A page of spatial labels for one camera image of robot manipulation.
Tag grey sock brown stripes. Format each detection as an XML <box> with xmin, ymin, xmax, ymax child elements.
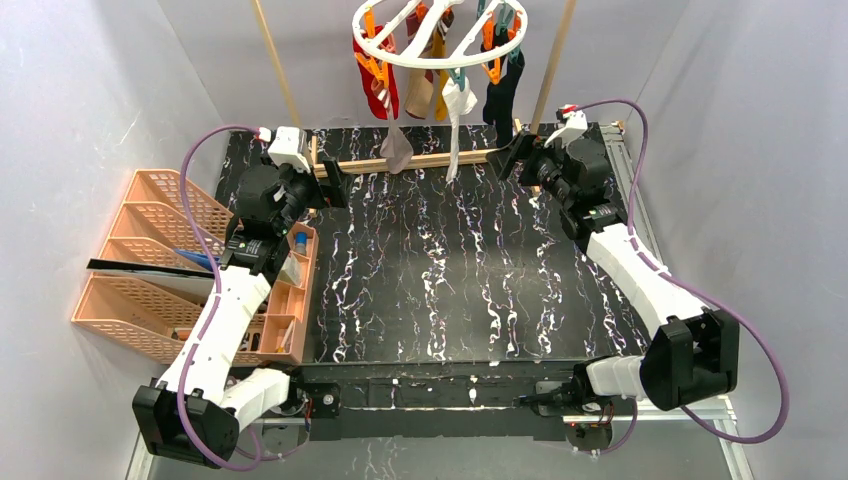
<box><xmin>380</xmin><ymin>114</ymin><xmax>414</xmax><ymax>174</ymax></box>

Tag white sock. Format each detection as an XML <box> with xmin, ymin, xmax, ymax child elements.
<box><xmin>442</xmin><ymin>77</ymin><xmax>478</xmax><ymax>184</ymax></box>

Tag red bear sock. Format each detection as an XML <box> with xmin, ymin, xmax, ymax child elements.
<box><xmin>353</xmin><ymin>42</ymin><xmax>399</xmax><ymax>120</ymax></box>

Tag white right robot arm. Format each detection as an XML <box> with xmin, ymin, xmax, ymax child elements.
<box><xmin>486</xmin><ymin>132</ymin><xmax>740</xmax><ymax>411</ymax></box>

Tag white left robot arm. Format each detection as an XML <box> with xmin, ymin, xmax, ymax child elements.
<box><xmin>132</xmin><ymin>161</ymin><xmax>353</xmax><ymax>471</ymax></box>

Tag white round clip hanger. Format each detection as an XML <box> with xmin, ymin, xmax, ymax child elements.
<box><xmin>351</xmin><ymin>0</ymin><xmax>529</xmax><ymax>72</ymax></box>

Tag black sock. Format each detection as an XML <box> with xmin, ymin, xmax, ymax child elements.
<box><xmin>482</xmin><ymin>53</ymin><xmax>525</xmax><ymax>148</ymax></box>

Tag teal clothes peg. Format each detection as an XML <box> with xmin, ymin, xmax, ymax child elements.
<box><xmin>445</xmin><ymin>67</ymin><xmax>466</xmax><ymax>92</ymax></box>

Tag beige purple striped sock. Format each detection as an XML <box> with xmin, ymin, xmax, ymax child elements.
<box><xmin>404</xmin><ymin>2</ymin><xmax>434</xmax><ymax>119</ymax></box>

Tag orange clothes peg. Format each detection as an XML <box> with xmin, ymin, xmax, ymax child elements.
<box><xmin>354</xmin><ymin>7</ymin><xmax>390</xmax><ymax>89</ymax></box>

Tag black white folder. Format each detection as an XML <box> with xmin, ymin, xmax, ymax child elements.
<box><xmin>86</xmin><ymin>258</ymin><xmax>215</xmax><ymax>299</ymax></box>

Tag mustard yellow sock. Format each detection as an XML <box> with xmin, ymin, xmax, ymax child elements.
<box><xmin>432</xmin><ymin>7</ymin><xmax>455</xmax><ymax>121</ymax></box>

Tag peach compartment tray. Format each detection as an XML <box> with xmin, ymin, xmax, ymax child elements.
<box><xmin>257</xmin><ymin>222</ymin><xmax>319</xmax><ymax>365</ymax></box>

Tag peach mesh file rack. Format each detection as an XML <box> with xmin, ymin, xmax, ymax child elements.
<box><xmin>71</xmin><ymin>169</ymin><xmax>231</xmax><ymax>365</ymax></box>

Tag wooden hanging rack frame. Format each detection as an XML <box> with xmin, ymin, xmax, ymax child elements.
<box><xmin>250</xmin><ymin>0</ymin><xmax>579</xmax><ymax>217</ymax></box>

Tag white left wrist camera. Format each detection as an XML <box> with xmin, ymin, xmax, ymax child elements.
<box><xmin>267</xmin><ymin>126</ymin><xmax>312</xmax><ymax>173</ymax></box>

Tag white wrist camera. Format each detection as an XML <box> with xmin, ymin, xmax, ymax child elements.
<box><xmin>267</xmin><ymin>126</ymin><xmax>312</xmax><ymax>173</ymax></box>
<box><xmin>543</xmin><ymin>104</ymin><xmax>589</xmax><ymax>148</ymax></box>

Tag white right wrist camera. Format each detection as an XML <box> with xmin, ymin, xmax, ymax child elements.
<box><xmin>543</xmin><ymin>104</ymin><xmax>589</xmax><ymax>148</ymax></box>

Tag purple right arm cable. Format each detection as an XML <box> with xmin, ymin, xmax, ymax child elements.
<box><xmin>573</xmin><ymin>99</ymin><xmax>791</xmax><ymax>458</ymax></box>

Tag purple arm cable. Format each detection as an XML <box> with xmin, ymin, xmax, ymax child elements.
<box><xmin>173</xmin><ymin>123</ymin><xmax>293</xmax><ymax>473</ymax></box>
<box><xmin>573</xmin><ymin>99</ymin><xmax>791</xmax><ymax>458</ymax></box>

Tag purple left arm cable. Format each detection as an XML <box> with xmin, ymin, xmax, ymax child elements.
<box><xmin>173</xmin><ymin>123</ymin><xmax>293</xmax><ymax>473</ymax></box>

